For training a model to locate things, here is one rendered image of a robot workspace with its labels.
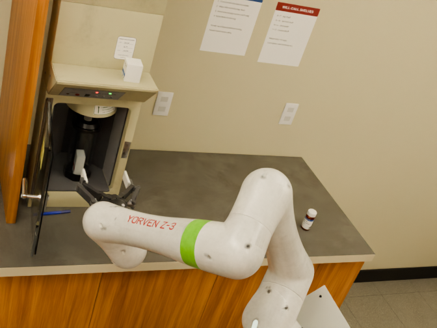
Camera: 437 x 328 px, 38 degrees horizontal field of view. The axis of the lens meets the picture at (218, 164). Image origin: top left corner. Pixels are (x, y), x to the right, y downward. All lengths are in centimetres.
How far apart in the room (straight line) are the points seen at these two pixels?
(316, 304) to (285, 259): 34
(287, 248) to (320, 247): 95
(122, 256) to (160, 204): 77
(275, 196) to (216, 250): 18
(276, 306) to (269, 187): 42
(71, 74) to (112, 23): 20
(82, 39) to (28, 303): 90
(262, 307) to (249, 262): 38
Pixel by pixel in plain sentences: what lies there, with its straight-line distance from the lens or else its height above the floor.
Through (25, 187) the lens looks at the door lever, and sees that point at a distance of 197.
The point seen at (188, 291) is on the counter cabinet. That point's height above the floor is 75.
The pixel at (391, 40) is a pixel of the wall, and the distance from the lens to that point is 308.
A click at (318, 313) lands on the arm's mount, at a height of 114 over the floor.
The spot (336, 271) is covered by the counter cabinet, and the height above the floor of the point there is 82.
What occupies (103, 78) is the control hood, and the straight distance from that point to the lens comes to 200.
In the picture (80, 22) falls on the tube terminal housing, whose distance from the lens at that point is 198.
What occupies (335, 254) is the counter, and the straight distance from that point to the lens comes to 259.
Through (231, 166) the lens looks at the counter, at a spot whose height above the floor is 94.
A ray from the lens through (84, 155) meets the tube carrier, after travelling 230.
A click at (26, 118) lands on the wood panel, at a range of 201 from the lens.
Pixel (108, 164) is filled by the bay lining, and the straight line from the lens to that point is 238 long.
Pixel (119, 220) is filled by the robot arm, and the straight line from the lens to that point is 161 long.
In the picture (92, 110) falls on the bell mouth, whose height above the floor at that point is 134.
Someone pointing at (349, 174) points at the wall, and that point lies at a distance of 344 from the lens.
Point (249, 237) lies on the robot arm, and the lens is 139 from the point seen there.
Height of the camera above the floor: 239
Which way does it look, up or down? 31 degrees down
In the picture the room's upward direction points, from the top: 19 degrees clockwise
